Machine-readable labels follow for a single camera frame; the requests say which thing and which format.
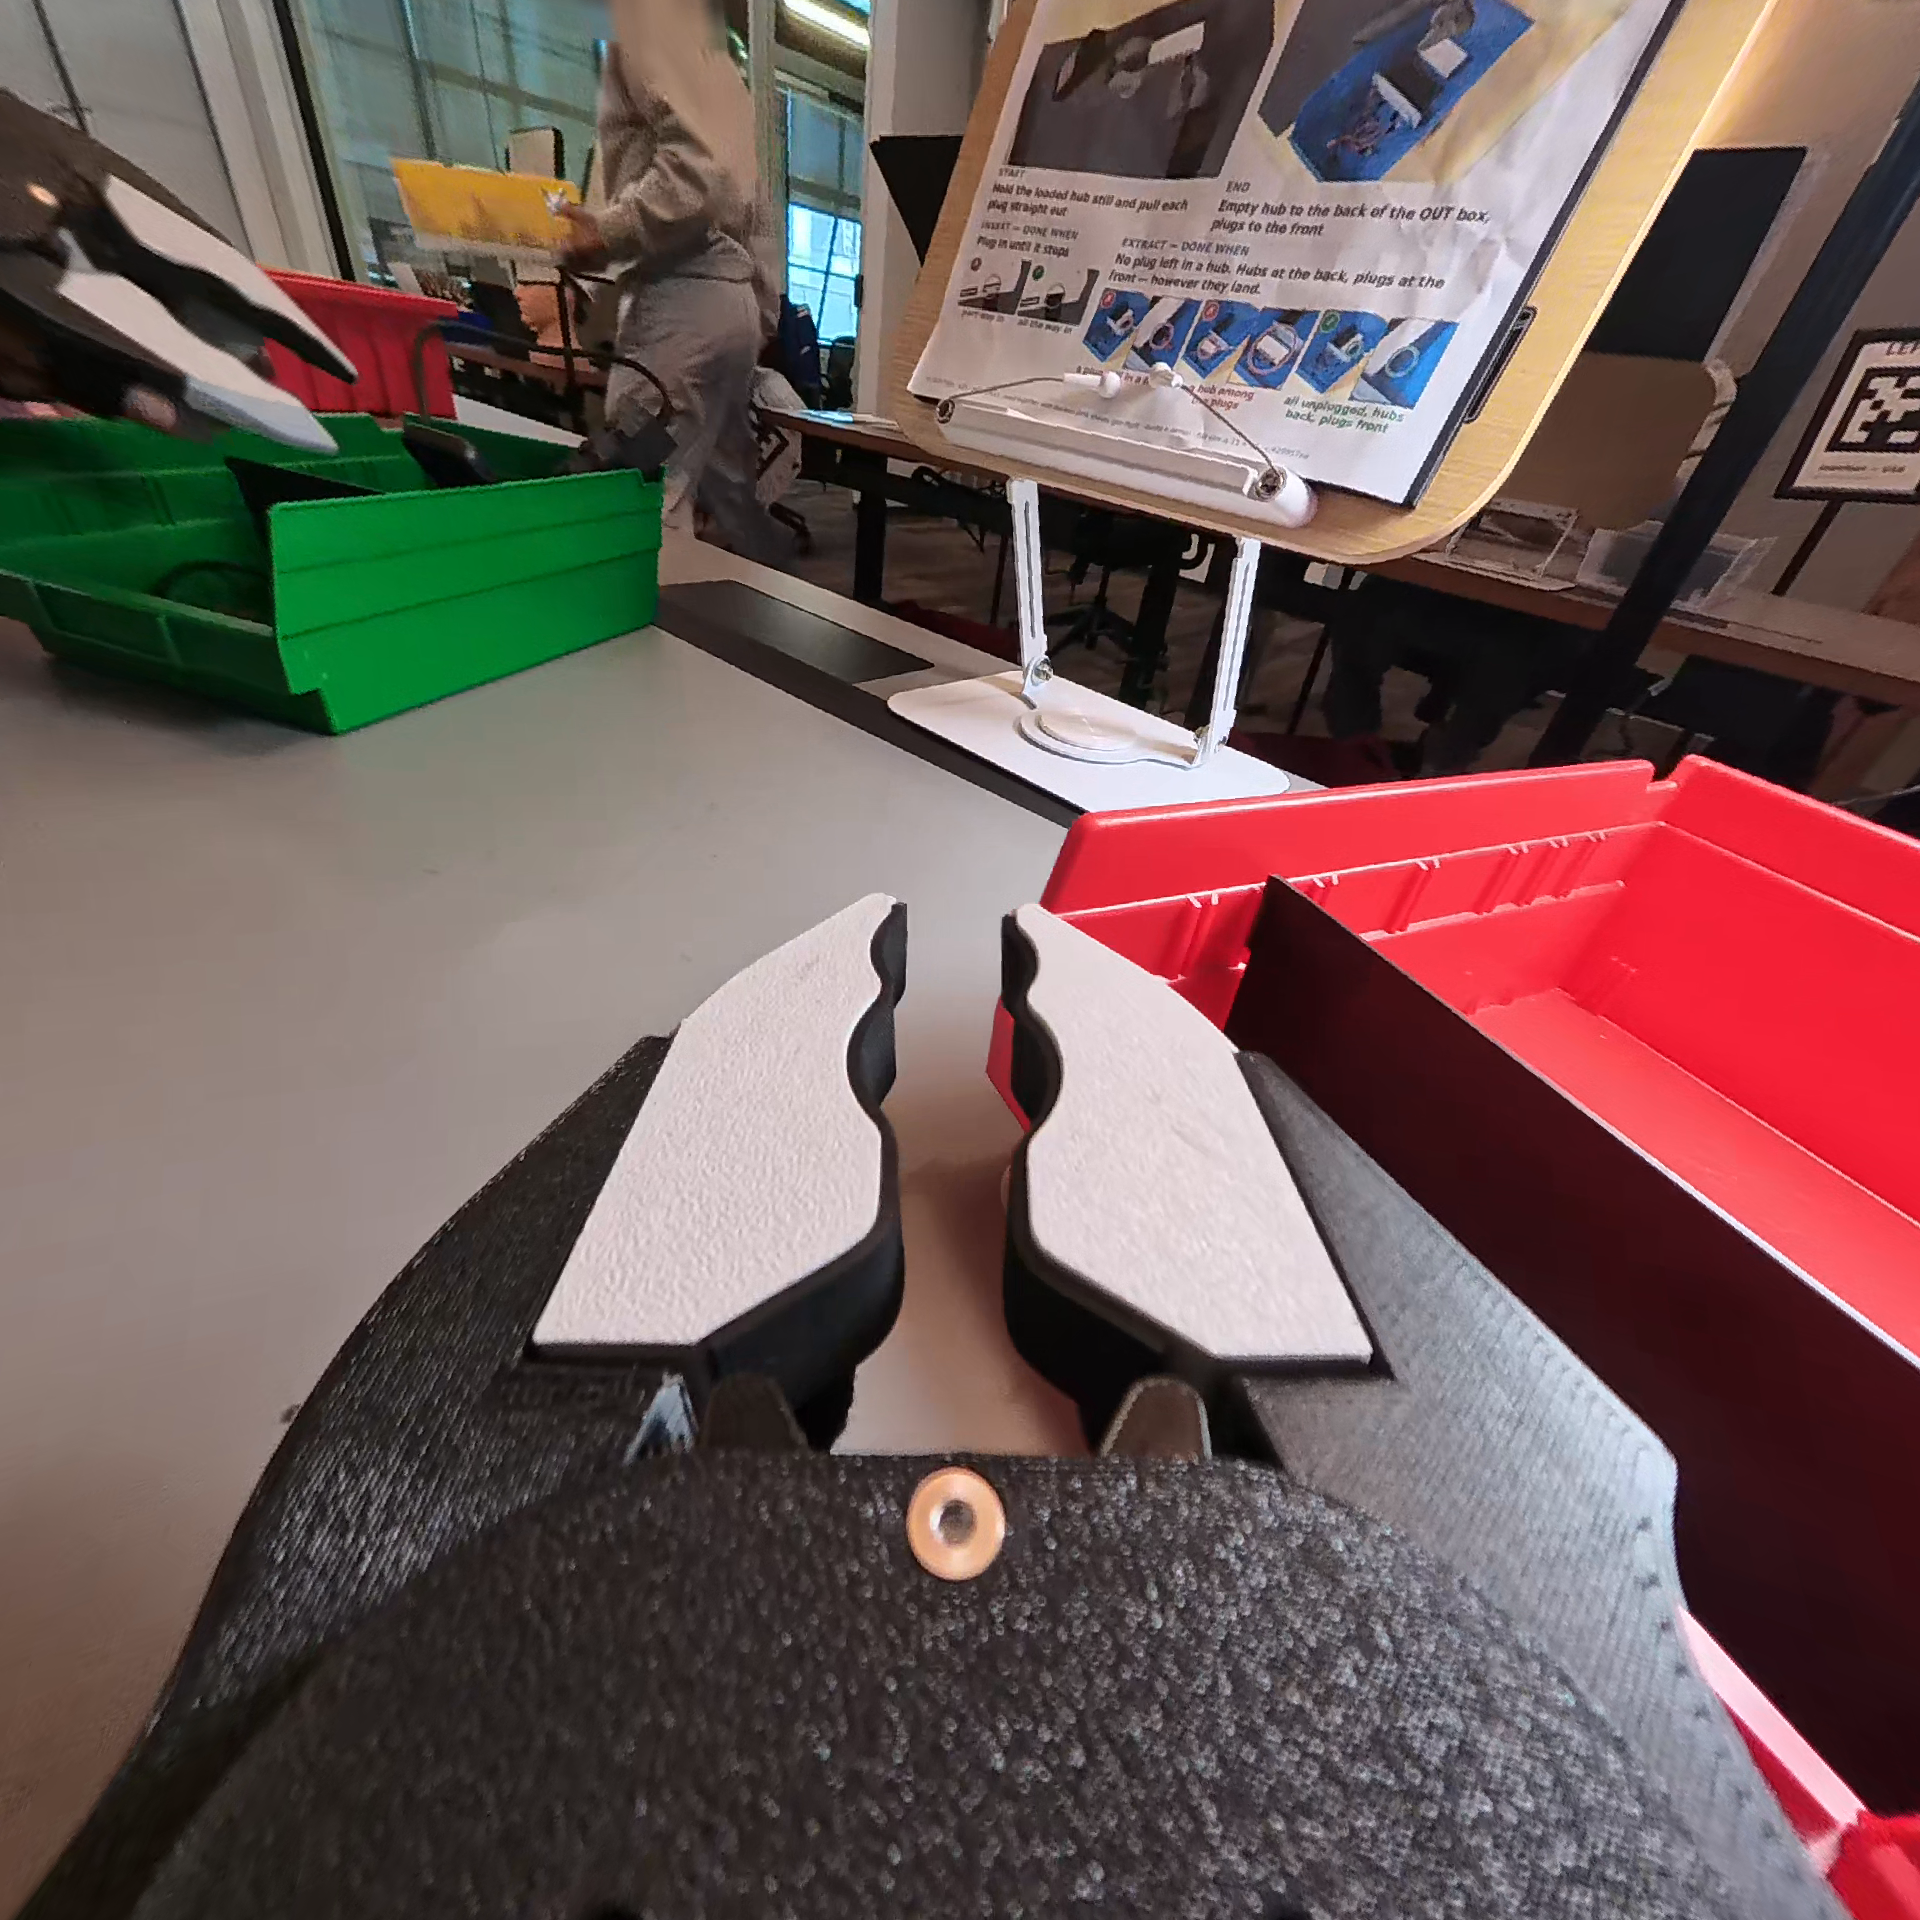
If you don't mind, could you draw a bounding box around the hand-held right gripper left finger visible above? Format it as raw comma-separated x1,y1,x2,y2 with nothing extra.
528,891,912,1367

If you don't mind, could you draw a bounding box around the wooden background desk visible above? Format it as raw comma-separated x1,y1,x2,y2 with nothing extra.
1319,547,1920,707

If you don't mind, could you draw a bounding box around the black and white tag sign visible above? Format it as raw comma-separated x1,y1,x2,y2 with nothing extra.
1777,327,1920,506

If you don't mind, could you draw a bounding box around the black bin divider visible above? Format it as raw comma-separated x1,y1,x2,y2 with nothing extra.
224,451,408,519
1224,879,1920,1817

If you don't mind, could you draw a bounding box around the instruction board on stand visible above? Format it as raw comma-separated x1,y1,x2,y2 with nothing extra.
884,0,1779,812

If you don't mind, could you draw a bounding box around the black wall panel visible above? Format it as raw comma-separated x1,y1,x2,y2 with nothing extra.
1591,146,1809,361

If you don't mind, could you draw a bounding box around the red plastic bin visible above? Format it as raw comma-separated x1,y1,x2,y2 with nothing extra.
264,267,460,423
987,757,1920,1920

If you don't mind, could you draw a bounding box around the yellow board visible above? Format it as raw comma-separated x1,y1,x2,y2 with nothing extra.
391,157,579,250

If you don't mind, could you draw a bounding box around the clear plastic tray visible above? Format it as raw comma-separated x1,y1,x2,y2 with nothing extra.
1441,503,1771,608

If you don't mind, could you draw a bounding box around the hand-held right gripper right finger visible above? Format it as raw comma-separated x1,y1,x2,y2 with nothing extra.
998,900,1384,1379

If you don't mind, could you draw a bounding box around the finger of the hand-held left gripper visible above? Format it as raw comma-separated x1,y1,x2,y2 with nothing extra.
49,258,343,458
95,175,362,384

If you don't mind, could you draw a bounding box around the green plastic bin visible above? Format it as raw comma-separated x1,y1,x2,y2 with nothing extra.
0,412,665,737

